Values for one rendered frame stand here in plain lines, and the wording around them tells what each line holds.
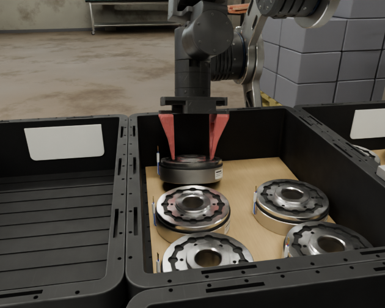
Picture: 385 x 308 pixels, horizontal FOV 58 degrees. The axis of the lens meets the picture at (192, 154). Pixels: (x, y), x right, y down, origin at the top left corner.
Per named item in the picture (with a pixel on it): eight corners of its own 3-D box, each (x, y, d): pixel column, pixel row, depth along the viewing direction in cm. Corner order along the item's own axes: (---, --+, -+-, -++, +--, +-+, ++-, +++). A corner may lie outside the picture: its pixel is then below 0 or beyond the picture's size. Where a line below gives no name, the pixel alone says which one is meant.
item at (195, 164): (159, 159, 61) (159, 155, 61) (215, 157, 63) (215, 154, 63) (161, 168, 52) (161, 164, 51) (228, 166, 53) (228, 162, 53)
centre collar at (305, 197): (269, 189, 51) (269, 185, 51) (300, 186, 52) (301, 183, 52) (281, 208, 47) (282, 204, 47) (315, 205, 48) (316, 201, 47)
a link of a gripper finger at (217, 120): (229, 161, 54) (230, 101, 53) (183, 162, 53) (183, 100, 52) (220, 156, 61) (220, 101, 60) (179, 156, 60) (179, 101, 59)
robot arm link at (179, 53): (204, 28, 57) (170, 26, 56) (219, 18, 51) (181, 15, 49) (204, 71, 58) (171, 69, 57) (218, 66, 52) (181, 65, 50)
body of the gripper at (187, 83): (228, 109, 53) (228, 59, 52) (161, 109, 52) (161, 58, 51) (219, 109, 59) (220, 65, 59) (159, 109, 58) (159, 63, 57)
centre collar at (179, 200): (171, 198, 49) (171, 194, 49) (205, 193, 50) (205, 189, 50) (179, 218, 45) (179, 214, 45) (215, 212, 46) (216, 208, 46)
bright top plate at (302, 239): (271, 229, 44) (272, 225, 43) (344, 220, 45) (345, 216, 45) (310, 291, 35) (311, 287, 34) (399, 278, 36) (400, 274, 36)
